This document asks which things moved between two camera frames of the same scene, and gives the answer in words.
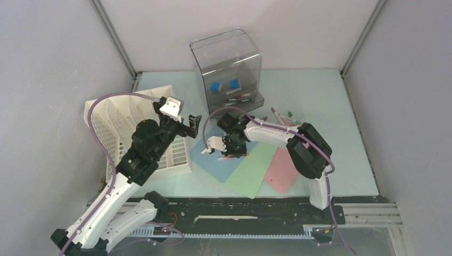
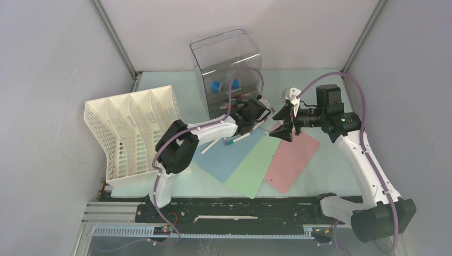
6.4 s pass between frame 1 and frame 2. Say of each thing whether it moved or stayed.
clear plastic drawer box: stayed
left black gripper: moved
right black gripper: moved
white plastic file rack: stayed
